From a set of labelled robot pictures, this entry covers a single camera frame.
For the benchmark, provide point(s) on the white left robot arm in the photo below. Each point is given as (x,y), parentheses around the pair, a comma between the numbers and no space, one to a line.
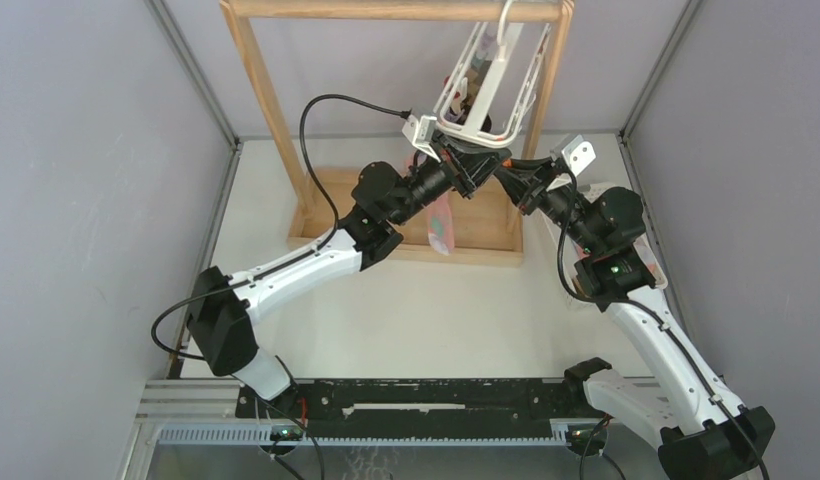
(225,309)

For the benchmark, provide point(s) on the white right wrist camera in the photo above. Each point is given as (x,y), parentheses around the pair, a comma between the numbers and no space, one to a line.
(578,153)

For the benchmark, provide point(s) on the white plastic clip hanger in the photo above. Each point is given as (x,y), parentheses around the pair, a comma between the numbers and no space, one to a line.
(499,42)

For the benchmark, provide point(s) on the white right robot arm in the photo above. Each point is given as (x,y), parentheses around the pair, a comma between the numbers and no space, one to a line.
(699,428)

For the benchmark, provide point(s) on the pink sock with green patch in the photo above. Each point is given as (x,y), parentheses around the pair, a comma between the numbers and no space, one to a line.
(440,230)

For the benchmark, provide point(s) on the white perforated plastic basket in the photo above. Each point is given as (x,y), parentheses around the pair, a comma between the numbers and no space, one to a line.
(596,259)

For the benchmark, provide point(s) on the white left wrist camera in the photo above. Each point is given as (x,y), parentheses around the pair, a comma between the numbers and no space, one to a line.
(418,129)

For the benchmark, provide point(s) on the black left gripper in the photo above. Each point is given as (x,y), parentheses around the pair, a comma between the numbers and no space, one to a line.
(467,165)

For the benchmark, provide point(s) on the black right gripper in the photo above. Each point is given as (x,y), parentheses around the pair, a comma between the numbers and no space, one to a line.
(528,180)

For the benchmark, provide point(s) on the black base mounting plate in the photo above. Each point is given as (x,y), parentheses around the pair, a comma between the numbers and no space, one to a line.
(425,409)

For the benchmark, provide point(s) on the brown argyle sock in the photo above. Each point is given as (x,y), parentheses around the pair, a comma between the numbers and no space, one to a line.
(467,90)

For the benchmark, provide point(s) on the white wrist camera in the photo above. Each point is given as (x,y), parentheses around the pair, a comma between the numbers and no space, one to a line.
(578,153)
(418,129)

